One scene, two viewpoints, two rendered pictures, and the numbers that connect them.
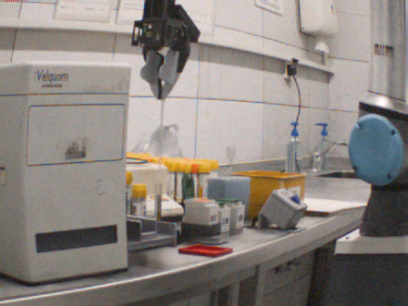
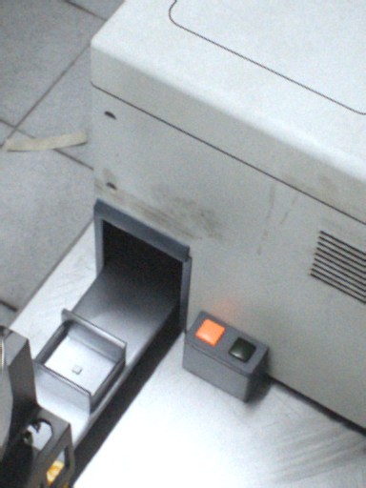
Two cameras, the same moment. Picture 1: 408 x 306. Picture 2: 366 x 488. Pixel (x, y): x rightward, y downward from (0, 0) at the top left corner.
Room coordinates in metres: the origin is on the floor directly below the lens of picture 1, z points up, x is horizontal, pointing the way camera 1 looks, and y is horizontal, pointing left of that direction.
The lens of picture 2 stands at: (1.76, 0.18, 1.77)
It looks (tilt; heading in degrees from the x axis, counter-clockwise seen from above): 57 degrees down; 181
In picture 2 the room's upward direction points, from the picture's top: 4 degrees clockwise
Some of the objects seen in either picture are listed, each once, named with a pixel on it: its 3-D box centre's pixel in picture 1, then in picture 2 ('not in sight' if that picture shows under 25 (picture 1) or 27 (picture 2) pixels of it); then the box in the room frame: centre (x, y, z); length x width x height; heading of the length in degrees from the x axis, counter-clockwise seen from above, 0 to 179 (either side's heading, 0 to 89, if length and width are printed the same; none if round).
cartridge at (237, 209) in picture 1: (229, 216); not in sight; (1.73, -0.05, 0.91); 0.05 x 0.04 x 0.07; 63
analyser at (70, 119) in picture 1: (16, 165); (338, 143); (1.18, 0.28, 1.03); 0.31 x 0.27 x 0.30; 153
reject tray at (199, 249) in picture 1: (206, 250); not in sight; (1.47, -0.01, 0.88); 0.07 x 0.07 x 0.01; 63
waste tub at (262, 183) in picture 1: (268, 196); not in sight; (1.98, -0.14, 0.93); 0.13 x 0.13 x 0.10; 59
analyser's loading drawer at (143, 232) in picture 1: (126, 234); (93, 343); (1.31, 0.11, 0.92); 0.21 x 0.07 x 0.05; 153
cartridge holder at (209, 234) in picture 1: (200, 231); not in sight; (1.60, 0.00, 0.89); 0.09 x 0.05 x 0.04; 63
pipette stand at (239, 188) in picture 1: (228, 202); not in sight; (1.83, -0.05, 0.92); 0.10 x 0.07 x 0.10; 148
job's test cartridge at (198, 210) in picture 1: (200, 217); not in sight; (1.60, 0.00, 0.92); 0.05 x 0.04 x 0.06; 63
